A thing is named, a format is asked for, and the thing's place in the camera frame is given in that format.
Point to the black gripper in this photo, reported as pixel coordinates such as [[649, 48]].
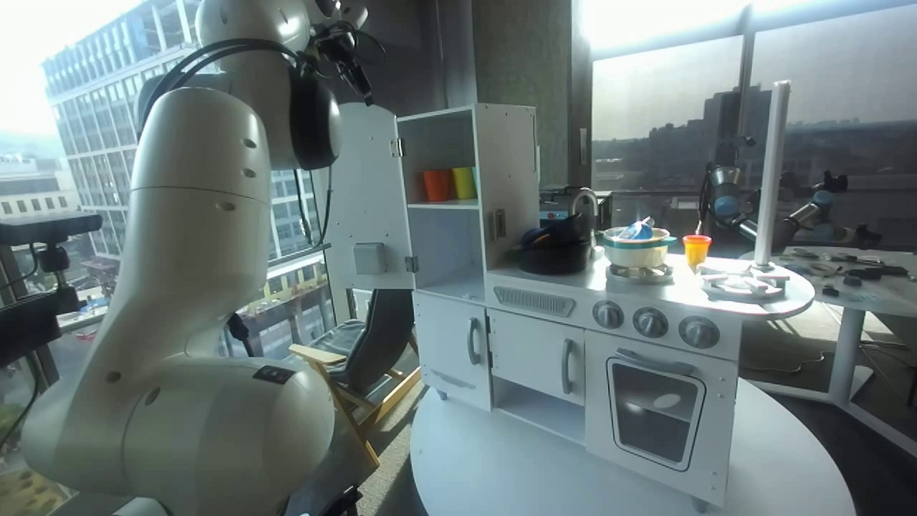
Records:
[[336, 44]]

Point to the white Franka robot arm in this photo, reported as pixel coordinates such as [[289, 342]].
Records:
[[189, 289]]

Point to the small white cabinet door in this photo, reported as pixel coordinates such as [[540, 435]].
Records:
[[531, 347]]

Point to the white oven door with window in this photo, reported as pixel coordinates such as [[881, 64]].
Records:
[[660, 416]]

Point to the orange toy cup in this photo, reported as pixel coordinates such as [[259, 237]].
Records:
[[437, 187]]

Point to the green toy cup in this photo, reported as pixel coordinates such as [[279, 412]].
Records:
[[465, 184]]

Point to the glass office building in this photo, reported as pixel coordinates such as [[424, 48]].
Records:
[[104, 105]]

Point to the black toy kettle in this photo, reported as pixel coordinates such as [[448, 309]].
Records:
[[554, 247]]

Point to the white toy kitchen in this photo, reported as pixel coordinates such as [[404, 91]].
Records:
[[554, 304]]

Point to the wooden folding chair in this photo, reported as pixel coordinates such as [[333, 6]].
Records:
[[368, 382]]

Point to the white toy pot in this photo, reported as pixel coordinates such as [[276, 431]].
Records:
[[633, 247]]

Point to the grey stove knob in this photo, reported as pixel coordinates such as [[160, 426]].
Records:
[[650, 322], [609, 313], [700, 330]]

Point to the orange cup with straw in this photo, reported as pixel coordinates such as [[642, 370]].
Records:
[[696, 250]]

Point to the dark tripod equipment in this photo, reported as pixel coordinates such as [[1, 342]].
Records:
[[726, 203]]

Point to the white upright pole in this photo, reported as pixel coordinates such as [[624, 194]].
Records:
[[770, 174]]

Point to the round white table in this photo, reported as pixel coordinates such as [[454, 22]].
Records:
[[533, 469]]

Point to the black tools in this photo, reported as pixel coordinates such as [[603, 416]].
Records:
[[862, 272]]

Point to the white desk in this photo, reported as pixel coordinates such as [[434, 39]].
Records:
[[861, 290]]

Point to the black camera stand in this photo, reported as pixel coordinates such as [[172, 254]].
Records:
[[37, 289]]

